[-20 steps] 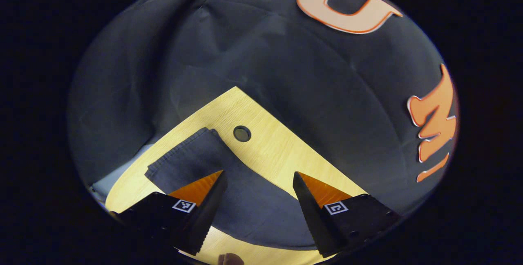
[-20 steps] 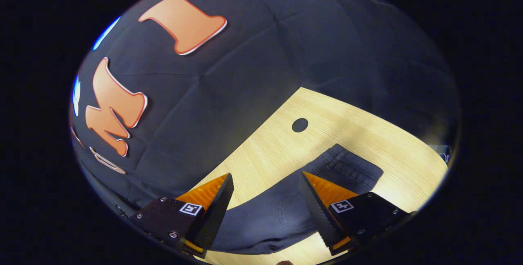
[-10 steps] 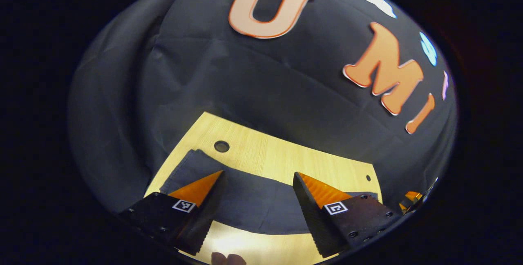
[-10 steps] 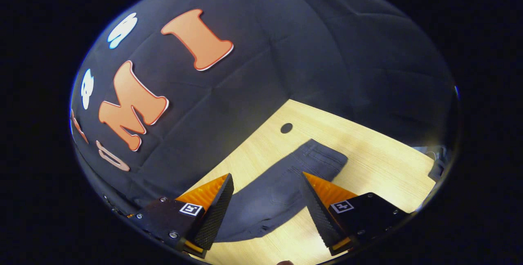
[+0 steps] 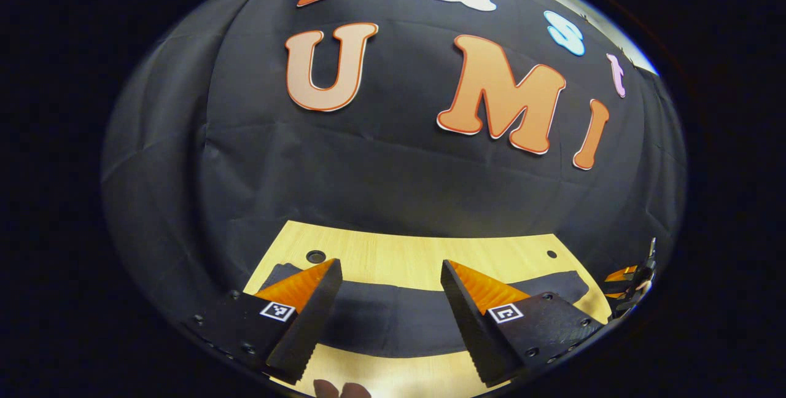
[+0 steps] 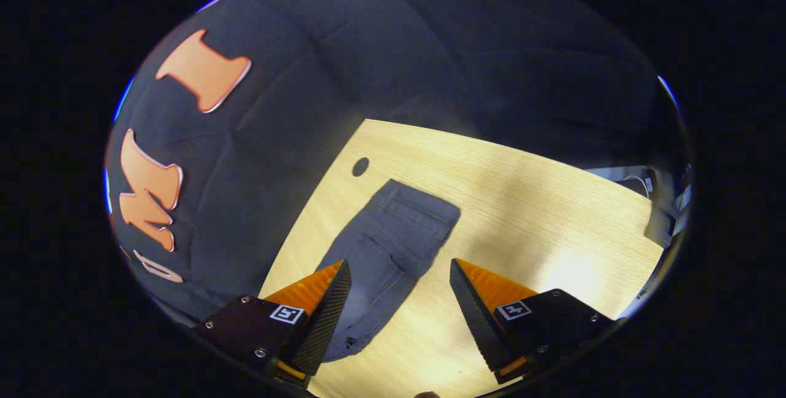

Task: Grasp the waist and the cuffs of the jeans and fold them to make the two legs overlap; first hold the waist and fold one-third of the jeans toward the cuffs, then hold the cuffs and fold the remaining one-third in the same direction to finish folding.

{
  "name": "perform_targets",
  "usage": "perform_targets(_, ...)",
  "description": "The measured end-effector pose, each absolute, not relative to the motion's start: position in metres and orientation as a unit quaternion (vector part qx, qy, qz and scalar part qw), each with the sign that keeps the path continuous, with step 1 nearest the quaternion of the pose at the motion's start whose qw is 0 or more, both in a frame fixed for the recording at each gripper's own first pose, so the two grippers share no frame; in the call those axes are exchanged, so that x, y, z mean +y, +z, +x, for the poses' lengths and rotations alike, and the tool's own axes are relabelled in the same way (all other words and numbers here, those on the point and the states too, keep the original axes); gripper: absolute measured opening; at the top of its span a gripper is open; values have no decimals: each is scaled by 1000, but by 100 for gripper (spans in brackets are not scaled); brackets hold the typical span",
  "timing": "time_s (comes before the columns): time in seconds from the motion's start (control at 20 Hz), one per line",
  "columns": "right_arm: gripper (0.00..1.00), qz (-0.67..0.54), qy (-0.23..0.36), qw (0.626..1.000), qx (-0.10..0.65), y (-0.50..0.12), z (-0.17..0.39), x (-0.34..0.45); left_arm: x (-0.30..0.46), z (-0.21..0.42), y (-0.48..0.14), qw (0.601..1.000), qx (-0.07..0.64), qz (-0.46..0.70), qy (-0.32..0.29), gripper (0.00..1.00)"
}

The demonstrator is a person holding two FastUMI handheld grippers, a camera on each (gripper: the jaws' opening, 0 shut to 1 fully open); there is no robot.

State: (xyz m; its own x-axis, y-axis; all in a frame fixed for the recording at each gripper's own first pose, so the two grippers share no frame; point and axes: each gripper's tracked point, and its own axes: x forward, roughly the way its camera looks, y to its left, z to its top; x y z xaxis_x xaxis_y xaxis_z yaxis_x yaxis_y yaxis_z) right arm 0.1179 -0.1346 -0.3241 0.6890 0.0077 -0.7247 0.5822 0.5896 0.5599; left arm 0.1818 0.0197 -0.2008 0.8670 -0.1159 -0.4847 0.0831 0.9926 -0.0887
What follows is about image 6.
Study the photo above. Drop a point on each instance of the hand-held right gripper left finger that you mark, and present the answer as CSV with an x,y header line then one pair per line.
x,y
325,318

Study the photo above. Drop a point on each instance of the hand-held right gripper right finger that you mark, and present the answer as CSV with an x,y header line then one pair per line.
x,y
476,318

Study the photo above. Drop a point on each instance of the dark blue jeans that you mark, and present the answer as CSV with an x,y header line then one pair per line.
x,y
393,238

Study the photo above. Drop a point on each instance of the black backdrop cloth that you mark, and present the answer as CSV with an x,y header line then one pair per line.
x,y
344,66

